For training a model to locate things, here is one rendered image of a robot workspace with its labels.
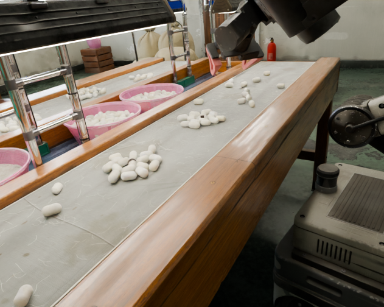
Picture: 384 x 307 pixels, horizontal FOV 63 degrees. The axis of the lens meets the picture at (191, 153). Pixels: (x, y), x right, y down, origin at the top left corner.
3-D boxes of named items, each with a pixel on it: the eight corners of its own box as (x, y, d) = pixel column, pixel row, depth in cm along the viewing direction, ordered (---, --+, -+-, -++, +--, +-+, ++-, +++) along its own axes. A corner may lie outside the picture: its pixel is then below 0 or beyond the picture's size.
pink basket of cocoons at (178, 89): (197, 106, 137) (195, 84, 133) (162, 127, 117) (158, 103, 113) (149, 102, 150) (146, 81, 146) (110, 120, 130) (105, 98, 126)
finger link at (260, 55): (254, 75, 88) (266, 51, 80) (232, 80, 86) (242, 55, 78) (244, 58, 91) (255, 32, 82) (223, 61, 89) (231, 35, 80)
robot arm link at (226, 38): (293, 5, 65) (268, -29, 63) (268, 34, 60) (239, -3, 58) (256, 35, 76) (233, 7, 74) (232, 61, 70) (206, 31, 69)
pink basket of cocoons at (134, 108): (153, 123, 122) (150, 100, 118) (131, 154, 98) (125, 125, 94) (90, 125, 127) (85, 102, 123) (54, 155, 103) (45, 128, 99)
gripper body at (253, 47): (258, 55, 80) (269, 33, 74) (222, 61, 77) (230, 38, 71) (247, 37, 83) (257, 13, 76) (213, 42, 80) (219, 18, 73)
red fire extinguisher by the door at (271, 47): (277, 67, 508) (278, 35, 487) (274, 70, 495) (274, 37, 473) (268, 67, 515) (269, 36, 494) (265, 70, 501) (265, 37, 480)
